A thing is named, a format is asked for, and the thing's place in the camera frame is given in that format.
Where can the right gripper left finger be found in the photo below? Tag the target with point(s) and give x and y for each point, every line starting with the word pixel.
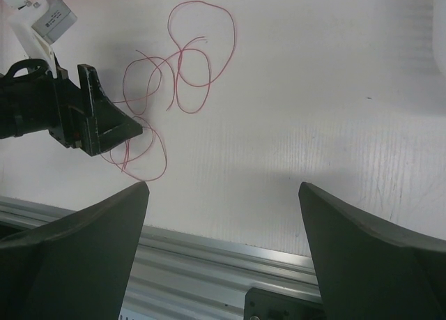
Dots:
pixel 76 267

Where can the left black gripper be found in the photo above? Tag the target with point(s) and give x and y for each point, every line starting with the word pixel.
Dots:
pixel 35 99

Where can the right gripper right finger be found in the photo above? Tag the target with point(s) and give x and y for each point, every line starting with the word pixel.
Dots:
pixel 368 267

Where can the right white perforated basket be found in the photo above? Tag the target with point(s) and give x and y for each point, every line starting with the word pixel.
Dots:
pixel 439 34

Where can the aluminium mounting rail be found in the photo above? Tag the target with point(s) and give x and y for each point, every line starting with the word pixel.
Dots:
pixel 180 276

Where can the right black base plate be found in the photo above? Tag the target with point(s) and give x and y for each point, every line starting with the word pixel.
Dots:
pixel 267 305

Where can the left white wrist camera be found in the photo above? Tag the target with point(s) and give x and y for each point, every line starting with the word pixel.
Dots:
pixel 39 24

